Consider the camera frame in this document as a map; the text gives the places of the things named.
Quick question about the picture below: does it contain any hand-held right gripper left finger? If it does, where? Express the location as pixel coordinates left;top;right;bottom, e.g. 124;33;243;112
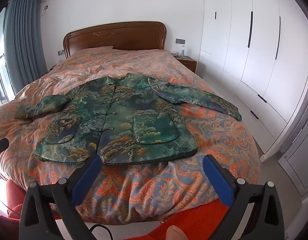
19;154;102;240

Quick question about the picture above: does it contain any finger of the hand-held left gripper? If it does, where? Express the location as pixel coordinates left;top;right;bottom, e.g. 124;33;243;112
0;137;9;159

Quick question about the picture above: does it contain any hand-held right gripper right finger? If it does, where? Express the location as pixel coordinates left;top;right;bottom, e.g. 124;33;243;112
203;154;286;240

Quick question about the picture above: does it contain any green patterned jacket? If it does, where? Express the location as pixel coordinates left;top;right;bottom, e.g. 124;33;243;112
15;73;242;165

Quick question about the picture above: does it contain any person's right hand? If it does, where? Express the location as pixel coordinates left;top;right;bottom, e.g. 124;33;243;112
166;225;187;240

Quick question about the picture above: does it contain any orange paisley quilt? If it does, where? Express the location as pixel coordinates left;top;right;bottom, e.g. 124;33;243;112
0;46;262;227

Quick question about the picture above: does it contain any window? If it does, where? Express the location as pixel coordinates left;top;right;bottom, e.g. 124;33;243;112
0;7;15;108

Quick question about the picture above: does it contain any white door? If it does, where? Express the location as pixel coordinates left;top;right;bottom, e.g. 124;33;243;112
279;87;308;190

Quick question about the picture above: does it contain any grey-blue curtain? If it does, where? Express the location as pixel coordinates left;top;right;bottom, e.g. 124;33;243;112
4;0;48;95

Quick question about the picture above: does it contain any wooden nightstand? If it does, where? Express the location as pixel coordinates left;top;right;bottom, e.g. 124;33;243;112
175;55;197;74

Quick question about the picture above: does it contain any white wardrobe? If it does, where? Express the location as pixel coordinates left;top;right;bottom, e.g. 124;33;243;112
199;0;304;163

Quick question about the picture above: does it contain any wooden headboard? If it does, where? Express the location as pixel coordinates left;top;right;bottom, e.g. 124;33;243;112
63;21;167;59

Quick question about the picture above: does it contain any black cable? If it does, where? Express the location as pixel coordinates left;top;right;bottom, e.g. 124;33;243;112
87;224;114;240

